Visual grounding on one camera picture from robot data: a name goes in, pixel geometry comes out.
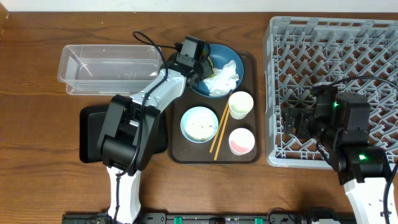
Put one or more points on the pink cup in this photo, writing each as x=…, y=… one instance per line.
x=241, y=141

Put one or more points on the dark blue bowl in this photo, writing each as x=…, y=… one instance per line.
x=221, y=55

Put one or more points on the light blue bowl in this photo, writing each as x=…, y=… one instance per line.
x=199, y=112

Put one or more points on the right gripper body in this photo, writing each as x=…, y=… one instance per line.
x=308, y=126

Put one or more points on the yellow snack wrapper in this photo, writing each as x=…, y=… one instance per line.
x=211, y=72

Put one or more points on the white tissue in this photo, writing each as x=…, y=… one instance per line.
x=223, y=81

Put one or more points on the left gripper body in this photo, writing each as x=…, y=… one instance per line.
x=201, y=72

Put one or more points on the clear plastic bin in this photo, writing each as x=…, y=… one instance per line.
x=108, y=69

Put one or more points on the wooden chopstick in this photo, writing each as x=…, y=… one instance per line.
x=219, y=127
x=221, y=135

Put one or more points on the rice pile with nuts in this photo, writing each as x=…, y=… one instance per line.
x=199, y=130

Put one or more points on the cream white cup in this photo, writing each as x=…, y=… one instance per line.
x=240, y=104

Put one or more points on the black waste tray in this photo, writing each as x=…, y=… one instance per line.
x=91, y=121

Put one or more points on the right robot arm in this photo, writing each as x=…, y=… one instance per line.
x=339, y=122

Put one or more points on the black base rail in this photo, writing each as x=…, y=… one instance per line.
x=273, y=216

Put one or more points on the grey dishwasher rack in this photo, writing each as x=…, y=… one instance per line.
x=359, y=55

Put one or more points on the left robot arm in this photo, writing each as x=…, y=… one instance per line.
x=127, y=139

